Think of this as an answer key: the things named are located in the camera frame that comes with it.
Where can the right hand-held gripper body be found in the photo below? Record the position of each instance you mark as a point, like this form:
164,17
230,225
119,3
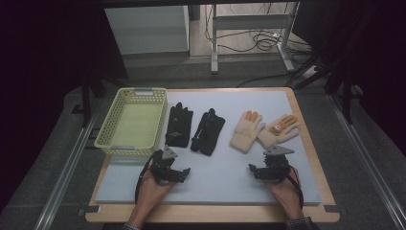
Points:
277,167

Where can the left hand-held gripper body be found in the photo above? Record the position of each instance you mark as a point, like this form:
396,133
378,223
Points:
161,167

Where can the beige glove with round patch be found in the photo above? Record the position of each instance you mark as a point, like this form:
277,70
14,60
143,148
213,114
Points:
277,135

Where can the beige glove with orange fingertips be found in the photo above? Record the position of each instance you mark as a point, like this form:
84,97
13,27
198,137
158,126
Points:
245,132

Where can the black glove with light mark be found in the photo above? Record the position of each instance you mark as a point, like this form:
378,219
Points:
179,124

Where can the yellow-green plastic basket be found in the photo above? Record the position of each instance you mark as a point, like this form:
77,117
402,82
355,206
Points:
137,126

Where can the plain black glove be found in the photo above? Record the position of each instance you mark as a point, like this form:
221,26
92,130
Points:
209,131

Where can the person's left hand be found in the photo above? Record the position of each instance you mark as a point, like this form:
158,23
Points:
150,193

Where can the white foam mat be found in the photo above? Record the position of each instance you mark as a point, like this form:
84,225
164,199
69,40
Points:
223,172

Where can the black stand legs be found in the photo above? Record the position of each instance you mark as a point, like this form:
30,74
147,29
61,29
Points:
85,99
346,96

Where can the white power strip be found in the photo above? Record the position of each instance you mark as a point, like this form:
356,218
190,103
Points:
310,72

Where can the white cabinet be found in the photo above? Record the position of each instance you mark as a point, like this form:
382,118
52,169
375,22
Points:
146,28

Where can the aluminium rail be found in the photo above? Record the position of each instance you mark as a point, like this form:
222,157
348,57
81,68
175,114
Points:
367,159
63,172

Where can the white metal desk frame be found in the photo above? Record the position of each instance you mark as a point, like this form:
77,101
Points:
252,21

